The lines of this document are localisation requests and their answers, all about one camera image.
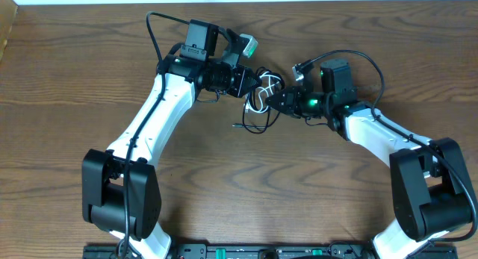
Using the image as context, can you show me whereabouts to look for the black usb cable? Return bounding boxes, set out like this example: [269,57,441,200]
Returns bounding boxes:
[232,66,286,135]

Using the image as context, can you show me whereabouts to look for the white usb cable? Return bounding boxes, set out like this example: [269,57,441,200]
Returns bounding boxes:
[243,73,283,115]

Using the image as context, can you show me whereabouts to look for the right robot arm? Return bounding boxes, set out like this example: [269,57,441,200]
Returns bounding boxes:
[266,59,477,258]

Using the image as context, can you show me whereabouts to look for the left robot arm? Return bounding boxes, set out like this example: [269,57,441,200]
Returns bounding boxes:
[81,19,261,258]

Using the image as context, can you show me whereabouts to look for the left camera cable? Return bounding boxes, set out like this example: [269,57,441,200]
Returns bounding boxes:
[115,10,191,259]

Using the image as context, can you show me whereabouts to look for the camera cable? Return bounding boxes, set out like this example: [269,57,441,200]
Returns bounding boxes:
[115,10,191,259]
[298,49,478,259]

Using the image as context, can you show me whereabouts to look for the right camera cable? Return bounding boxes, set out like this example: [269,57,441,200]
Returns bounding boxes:
[298,49,478,259]

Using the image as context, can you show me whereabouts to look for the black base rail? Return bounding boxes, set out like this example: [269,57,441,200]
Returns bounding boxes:
[82,242,458,259]

